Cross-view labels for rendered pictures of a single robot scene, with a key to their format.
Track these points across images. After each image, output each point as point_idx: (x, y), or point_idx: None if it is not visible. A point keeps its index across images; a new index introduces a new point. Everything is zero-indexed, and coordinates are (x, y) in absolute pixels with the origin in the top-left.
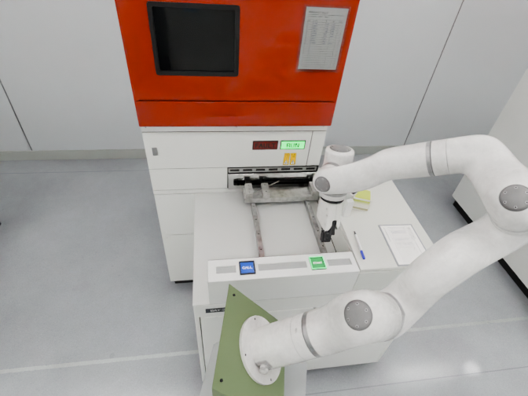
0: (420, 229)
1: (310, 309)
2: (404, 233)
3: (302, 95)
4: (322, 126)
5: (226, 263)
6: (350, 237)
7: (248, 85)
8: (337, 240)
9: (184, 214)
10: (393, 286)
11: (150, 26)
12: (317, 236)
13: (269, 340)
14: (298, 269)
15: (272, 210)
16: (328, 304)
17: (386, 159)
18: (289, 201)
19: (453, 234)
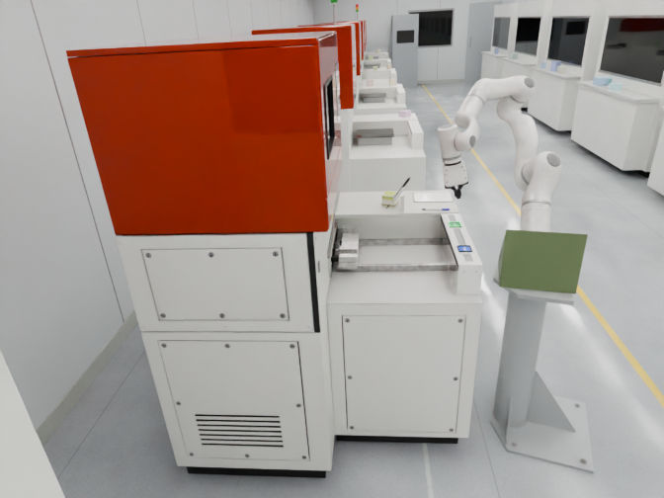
0: (416, 191)
1: None
2: (422, 196)
3: (339, 142)
4: None
5: (460, 257)
6: (427, 211)
7: (335, 145)
8: (414, 229)
9: (326, 341)
10: (521, 161)
11: (326, 109)
12: (404, 241)
13: (542, 224)
14: (461, 231)
15: (363, 261)
16: (534, 181)
17: (470, 112)
18: None
19: (518, 118)
